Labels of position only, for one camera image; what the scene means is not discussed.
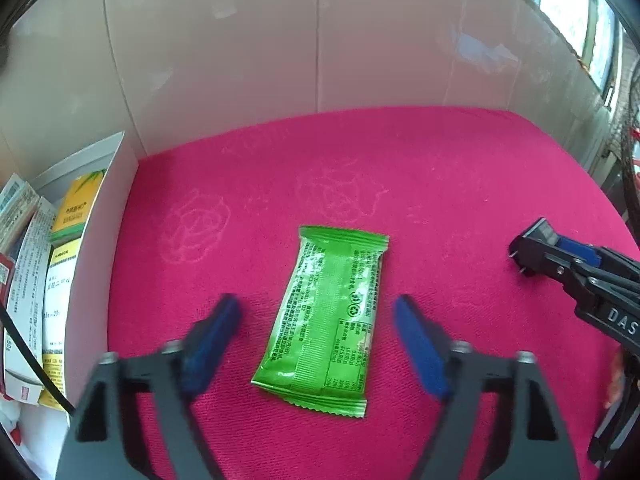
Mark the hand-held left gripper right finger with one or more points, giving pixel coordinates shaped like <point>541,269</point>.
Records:
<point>417,340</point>

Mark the yellow white medicine box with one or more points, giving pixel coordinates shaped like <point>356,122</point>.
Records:
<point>57,310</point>

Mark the green snack packet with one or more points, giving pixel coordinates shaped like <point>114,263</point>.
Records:
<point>325,320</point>

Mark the window security grille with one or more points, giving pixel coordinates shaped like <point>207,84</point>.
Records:
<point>565,5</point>

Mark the white box with red label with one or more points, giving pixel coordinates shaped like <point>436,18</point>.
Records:
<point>30,280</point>

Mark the white cardboard box tray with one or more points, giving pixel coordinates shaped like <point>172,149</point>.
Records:
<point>107,200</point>

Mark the magenta towel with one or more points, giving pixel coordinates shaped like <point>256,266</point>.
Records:
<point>350,170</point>

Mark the dark wicker chair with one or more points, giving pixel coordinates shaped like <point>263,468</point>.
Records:
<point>625,160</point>

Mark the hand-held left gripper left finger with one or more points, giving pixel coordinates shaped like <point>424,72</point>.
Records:
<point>215,330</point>

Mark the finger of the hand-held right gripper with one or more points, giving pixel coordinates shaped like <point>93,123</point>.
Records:
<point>532,250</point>
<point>580,252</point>

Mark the person's right hand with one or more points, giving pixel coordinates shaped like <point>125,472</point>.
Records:
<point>614,380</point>

